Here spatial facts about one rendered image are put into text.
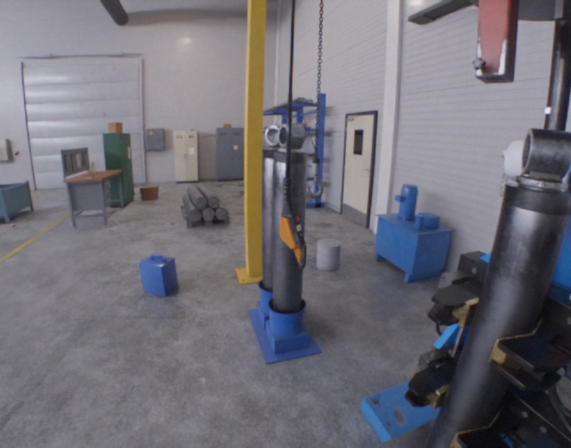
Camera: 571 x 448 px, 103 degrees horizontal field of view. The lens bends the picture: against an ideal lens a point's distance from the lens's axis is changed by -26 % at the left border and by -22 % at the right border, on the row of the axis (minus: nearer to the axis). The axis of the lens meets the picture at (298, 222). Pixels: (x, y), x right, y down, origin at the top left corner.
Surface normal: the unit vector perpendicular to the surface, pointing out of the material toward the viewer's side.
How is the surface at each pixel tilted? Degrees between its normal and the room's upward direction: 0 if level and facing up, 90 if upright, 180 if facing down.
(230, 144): 90
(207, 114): 90
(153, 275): 90
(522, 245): 90
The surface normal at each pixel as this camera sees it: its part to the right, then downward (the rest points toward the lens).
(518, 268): -0.72, 0.17
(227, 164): 0.32, 0.28
